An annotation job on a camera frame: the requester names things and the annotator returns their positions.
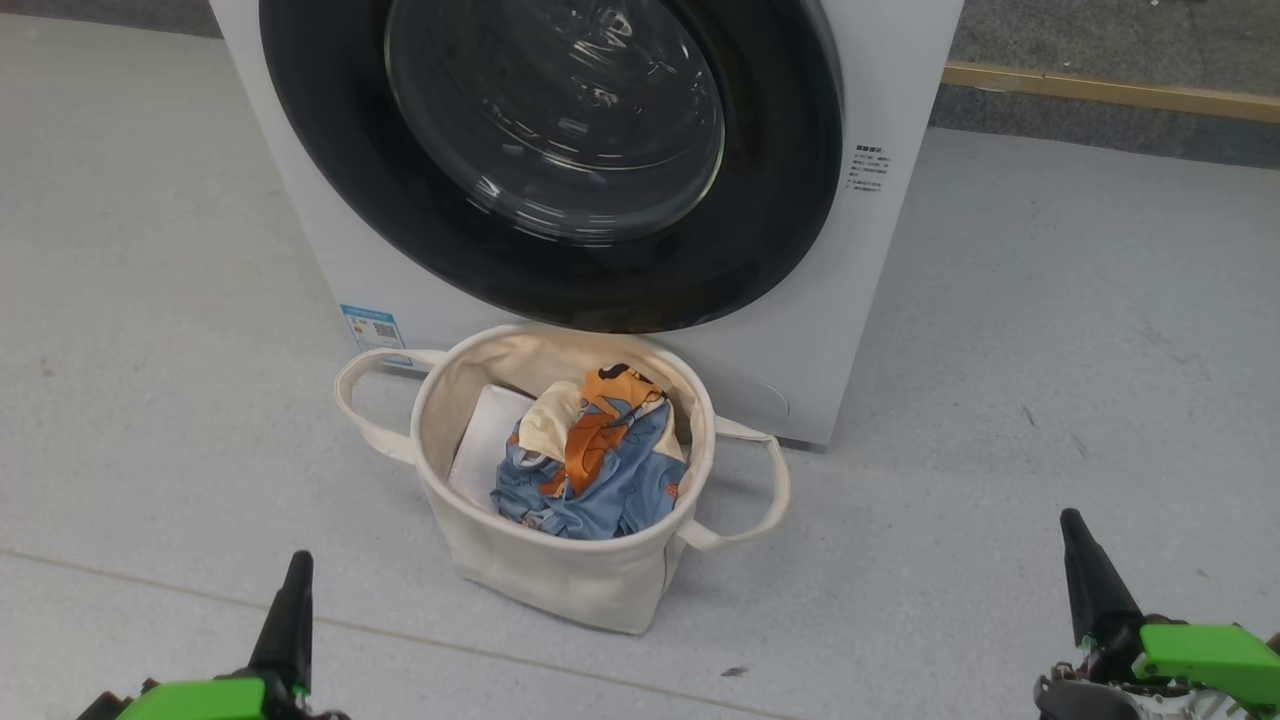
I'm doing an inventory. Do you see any white front-load washing machine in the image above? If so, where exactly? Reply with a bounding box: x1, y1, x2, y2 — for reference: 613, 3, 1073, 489
208, 0, 966, 448

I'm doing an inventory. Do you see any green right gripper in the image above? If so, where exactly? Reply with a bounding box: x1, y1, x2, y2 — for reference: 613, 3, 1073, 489
1034, 508, 1280, 720

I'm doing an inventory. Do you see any black round glass washer door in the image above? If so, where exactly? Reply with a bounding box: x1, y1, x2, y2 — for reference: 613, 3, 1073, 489
258, 0, 844, 336

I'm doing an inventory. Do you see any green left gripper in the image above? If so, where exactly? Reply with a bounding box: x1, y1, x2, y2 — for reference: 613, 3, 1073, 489
75, 550, 351, 720

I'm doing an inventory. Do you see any printed text label on washer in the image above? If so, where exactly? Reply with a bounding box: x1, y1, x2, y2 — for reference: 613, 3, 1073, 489
848, 145, 894, 194

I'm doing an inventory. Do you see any white folded cloth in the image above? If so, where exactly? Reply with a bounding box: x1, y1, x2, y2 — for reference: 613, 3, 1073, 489
447, 384, 541, 516

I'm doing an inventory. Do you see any blue energy label sticker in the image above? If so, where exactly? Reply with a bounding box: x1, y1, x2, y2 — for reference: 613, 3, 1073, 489
339, 304, 413, 369

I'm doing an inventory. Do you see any wooden floor threshold strip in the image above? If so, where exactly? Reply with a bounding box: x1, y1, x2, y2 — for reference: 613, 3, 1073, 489
942, 60, 1280, 125

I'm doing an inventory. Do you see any cream canvas laundry basket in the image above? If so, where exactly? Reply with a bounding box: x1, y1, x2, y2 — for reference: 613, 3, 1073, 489
334, 323, 792, 637

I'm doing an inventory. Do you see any blue orange patterned garment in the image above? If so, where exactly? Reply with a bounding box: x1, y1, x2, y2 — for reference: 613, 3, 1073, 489
489, 363, 691, 542

